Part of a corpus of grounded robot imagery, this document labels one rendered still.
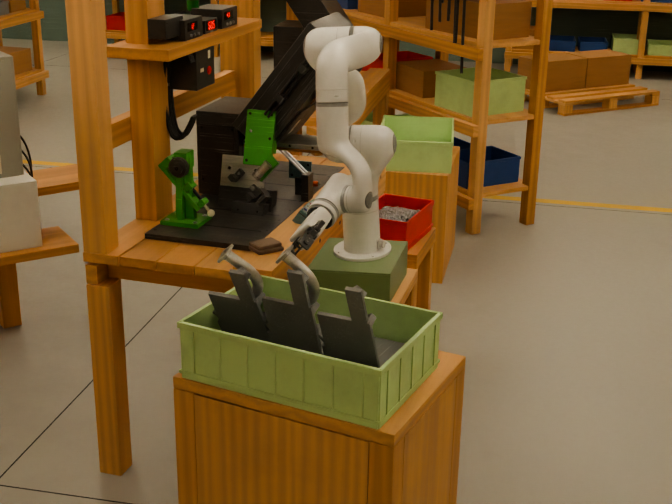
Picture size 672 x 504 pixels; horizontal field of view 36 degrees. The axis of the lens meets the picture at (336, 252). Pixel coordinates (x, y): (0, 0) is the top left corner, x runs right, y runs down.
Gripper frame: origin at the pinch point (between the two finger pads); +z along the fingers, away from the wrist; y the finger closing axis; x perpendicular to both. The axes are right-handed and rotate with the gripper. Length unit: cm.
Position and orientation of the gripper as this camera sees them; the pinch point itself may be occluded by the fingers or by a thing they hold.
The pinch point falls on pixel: (295, 251)
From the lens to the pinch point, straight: 272.1
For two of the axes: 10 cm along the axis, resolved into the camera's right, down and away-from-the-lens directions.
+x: 7.4, 6.6, 1.5
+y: 5.4, -4.3, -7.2
